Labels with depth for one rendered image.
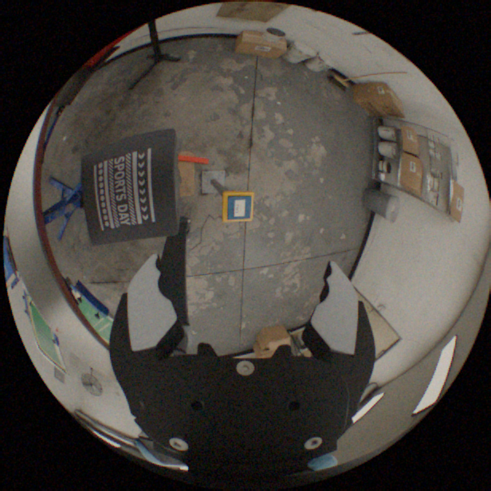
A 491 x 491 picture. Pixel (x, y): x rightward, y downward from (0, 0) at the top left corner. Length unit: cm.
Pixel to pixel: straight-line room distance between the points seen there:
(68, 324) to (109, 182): 64
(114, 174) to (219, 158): 111
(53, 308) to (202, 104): 170
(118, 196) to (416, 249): 347
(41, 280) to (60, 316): 3
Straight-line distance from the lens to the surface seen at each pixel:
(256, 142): 171
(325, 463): 27
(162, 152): 66
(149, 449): 57
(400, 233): 323
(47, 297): 16
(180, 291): 85
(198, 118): 166
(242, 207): 68
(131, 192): 70
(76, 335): 18
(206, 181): 160
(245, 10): 208
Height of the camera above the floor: 159
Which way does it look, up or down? 55 degrees down
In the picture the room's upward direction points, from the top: 147 degrees clockwise
